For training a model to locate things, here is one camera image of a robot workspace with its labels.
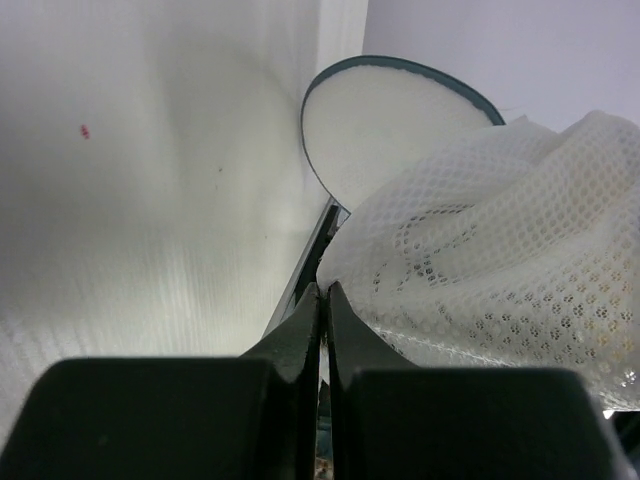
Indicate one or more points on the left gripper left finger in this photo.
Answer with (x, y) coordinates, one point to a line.
(249, 417)

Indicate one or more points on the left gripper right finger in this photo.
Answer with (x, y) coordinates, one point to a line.
(395, 420)

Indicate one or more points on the white mesh blue-trim laundry bag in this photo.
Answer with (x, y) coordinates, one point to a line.
(471, 241)

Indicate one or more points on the right aluminium table-edge rail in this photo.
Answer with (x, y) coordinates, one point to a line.
(305, 270)

